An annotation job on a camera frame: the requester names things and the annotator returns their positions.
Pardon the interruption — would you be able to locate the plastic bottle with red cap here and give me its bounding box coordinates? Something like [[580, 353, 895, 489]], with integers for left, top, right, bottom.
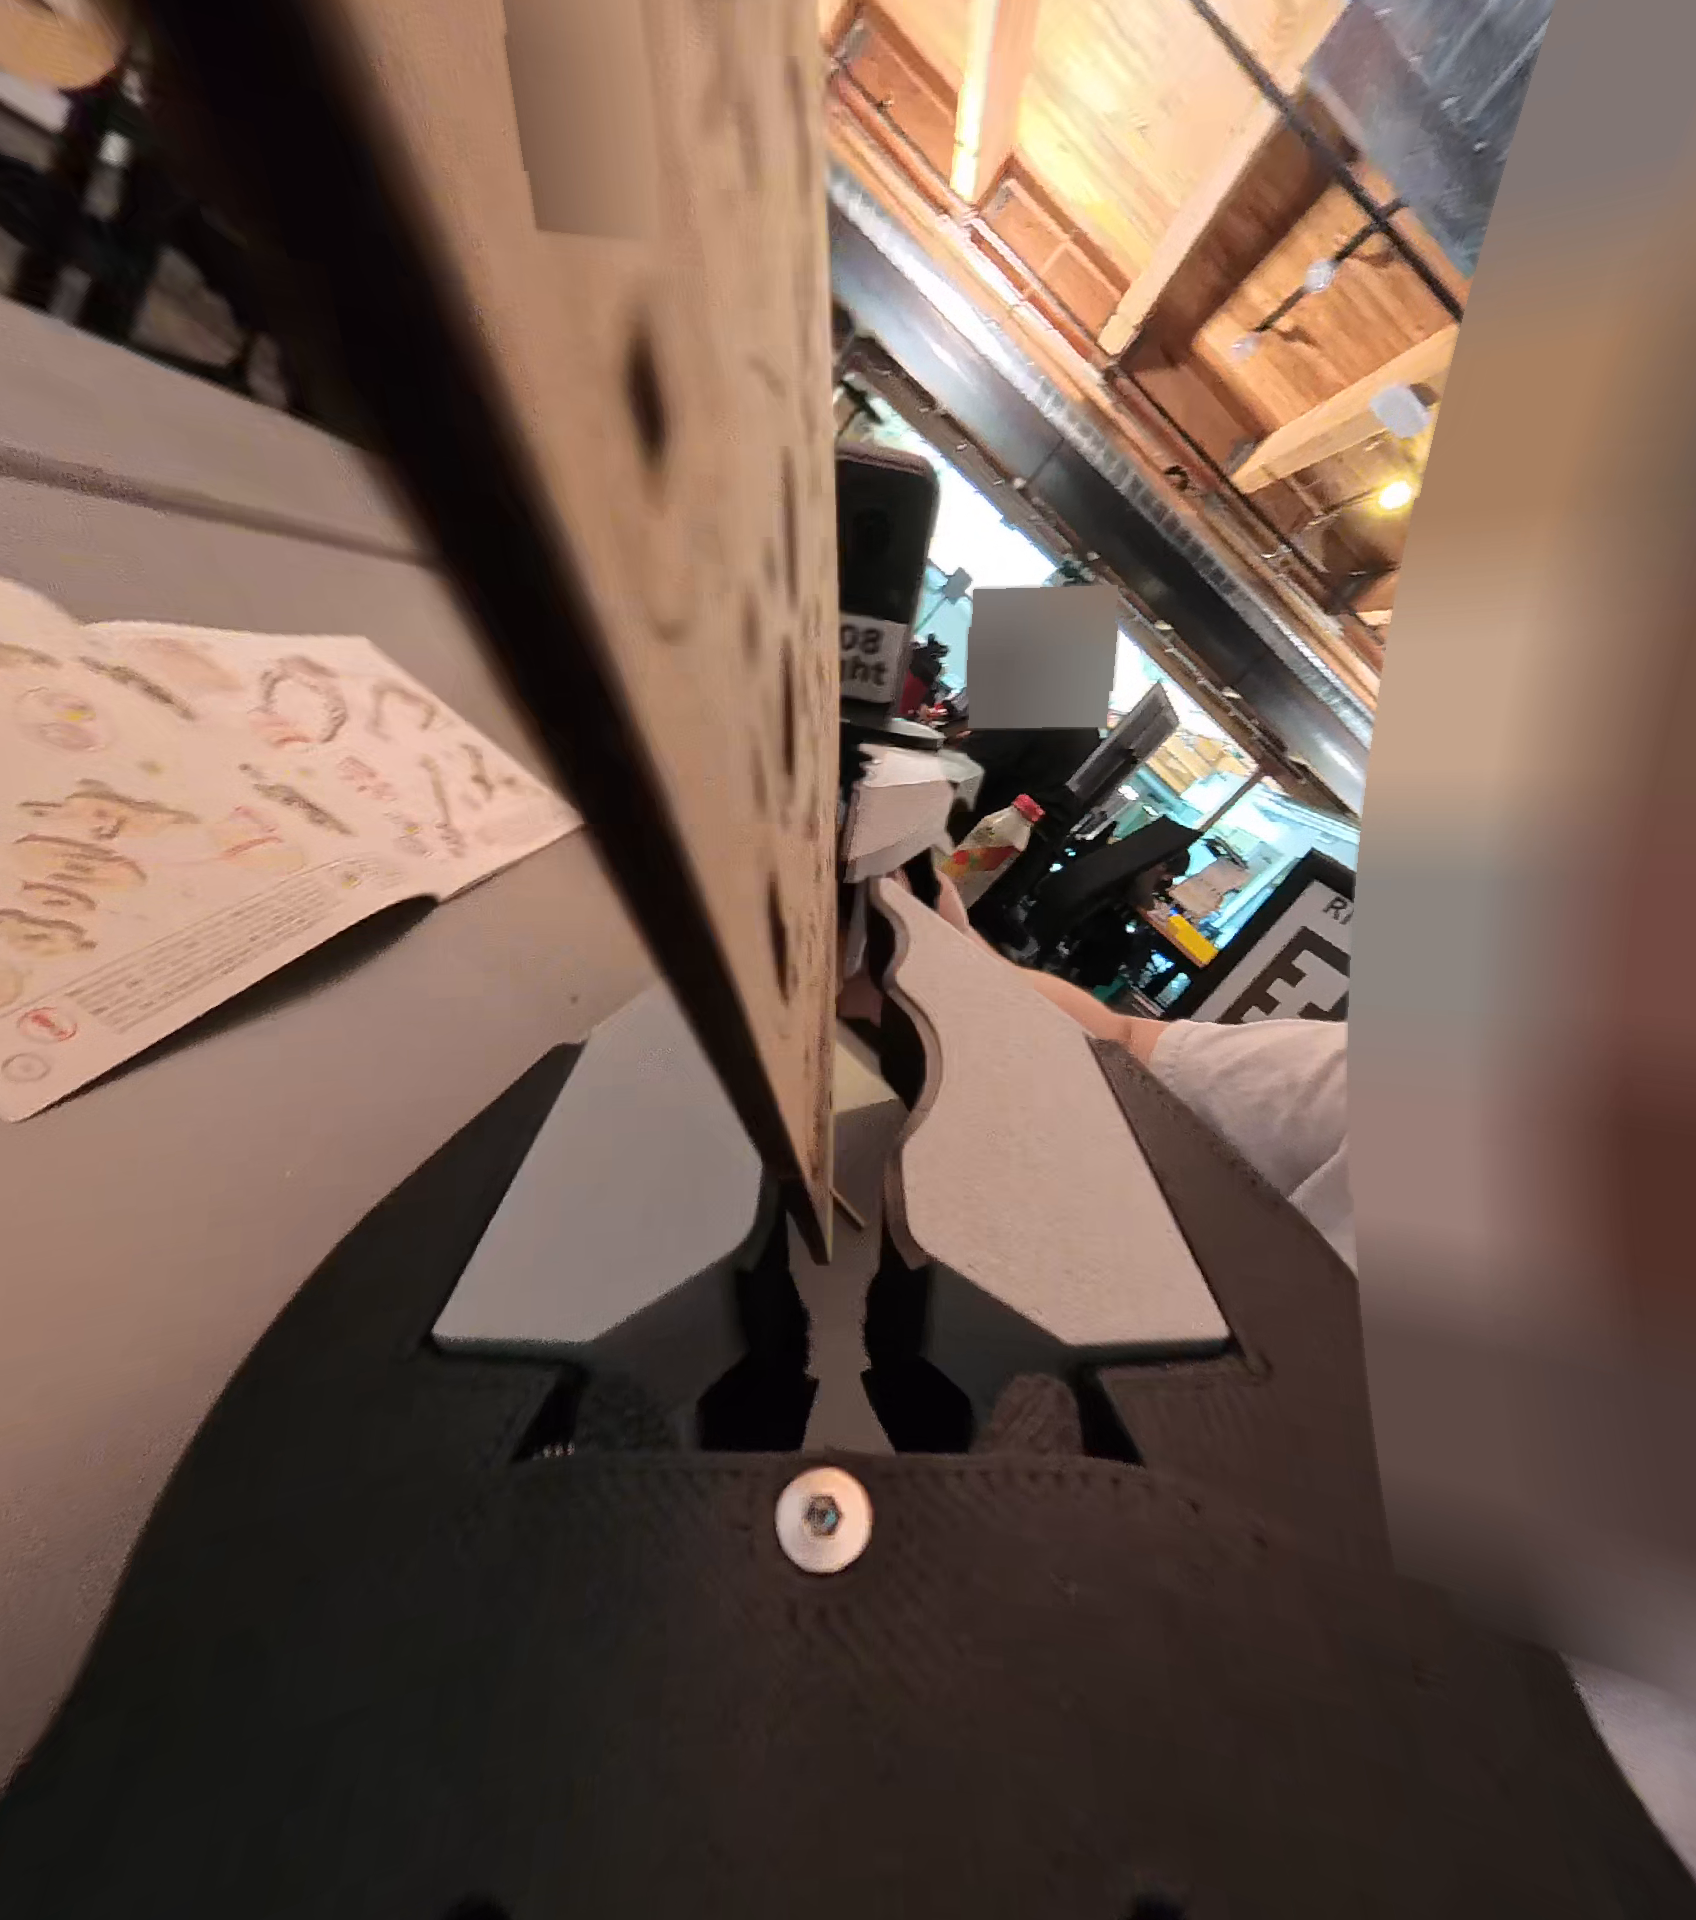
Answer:
[[939, 791, 1048, 911]]

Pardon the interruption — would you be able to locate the black monitor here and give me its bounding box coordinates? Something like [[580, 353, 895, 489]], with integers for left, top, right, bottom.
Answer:
[[1064, 681, 1184, 799]]

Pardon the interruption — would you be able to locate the black framed marker sign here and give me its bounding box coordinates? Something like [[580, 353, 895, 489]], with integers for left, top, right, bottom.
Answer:
[[1204, 846, 1358, 1029]]

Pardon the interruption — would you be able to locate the person's white shirt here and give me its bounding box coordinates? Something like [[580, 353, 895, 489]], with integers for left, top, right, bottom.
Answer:
[[1144, 1016, 1361, 1278]]

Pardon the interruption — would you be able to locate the silver ventilation duct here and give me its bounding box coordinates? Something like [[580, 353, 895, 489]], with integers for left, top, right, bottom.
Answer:
[[832, 180, 1379, 713]]

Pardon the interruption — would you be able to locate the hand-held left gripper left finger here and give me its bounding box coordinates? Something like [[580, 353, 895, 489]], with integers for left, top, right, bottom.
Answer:
[[433, 981, 794, 1347]]

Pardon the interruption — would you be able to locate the printed instruction booklet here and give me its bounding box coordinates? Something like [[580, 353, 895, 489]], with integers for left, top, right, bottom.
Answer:
[[0, 561, 591, 1126]]

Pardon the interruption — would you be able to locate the laser-cut wooden parts sheet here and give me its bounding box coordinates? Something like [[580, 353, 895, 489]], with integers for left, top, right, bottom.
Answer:
[[135, 0, 846, 1265]]

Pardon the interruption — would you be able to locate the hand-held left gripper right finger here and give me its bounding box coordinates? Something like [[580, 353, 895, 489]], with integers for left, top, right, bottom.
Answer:
[[848, 876, 1235, 1347]]

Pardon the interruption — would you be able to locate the person's right forearm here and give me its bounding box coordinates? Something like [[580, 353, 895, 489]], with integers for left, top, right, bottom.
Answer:
[[931, 861, 1172, 1064]]

